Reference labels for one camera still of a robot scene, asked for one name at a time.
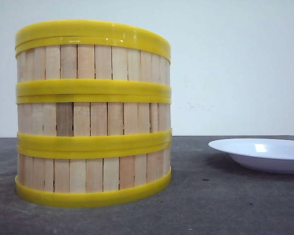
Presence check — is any front bamboo steamer basket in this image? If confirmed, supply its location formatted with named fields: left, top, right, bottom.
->
left=15, top=148, right=171, bottom=208

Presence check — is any white plate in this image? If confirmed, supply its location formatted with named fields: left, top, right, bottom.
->
left=208, top=138, right=294, bottom=174

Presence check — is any woven bamboo steamer lid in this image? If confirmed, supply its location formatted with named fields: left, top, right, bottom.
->
left=15, top=20, right=171, bottom=60

